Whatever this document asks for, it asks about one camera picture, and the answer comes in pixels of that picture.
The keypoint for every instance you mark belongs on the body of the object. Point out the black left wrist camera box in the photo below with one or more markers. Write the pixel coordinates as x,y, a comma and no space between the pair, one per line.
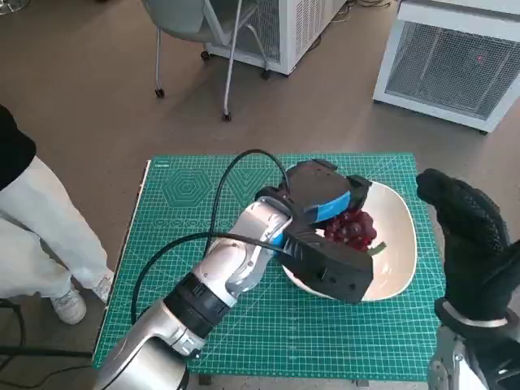
333,268

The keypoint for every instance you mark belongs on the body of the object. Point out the white square plate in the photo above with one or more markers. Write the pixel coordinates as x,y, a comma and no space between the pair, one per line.
394,252

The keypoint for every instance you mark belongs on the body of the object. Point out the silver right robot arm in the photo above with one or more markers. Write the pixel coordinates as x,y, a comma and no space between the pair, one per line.
447,357

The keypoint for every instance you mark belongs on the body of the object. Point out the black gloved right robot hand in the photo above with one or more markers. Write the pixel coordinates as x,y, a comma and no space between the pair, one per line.
475,252

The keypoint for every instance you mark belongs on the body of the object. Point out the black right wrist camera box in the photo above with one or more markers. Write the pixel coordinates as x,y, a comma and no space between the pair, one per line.
499,365

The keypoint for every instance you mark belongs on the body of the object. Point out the grey chair with metal legs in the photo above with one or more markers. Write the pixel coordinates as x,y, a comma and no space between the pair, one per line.
178,20

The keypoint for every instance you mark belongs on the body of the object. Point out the white mesh cabinet on castors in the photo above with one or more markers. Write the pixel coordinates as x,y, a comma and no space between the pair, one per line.
447,69
292,32

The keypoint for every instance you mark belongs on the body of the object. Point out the red toy grapes with leaf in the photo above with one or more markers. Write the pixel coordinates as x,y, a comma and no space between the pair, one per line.
349,231

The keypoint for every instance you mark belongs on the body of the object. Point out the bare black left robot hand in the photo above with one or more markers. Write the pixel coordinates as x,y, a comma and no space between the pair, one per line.
317,187

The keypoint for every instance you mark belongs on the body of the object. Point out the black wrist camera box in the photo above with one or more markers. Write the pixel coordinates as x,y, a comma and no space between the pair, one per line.
333,268
499,365

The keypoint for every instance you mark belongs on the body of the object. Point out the chrome stool base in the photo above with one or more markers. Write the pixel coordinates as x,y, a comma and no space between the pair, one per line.
8,6

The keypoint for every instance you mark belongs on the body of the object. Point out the black table bracket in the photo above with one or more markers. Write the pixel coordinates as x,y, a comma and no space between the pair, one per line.
204,380

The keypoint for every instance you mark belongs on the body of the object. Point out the person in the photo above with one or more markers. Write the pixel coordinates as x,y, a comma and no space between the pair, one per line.
32,227

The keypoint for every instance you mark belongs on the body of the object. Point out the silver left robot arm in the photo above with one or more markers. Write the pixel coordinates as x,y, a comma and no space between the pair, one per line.
227,264

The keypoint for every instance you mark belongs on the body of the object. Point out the green cutting mat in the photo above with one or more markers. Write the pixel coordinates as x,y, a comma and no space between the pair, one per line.
284,333

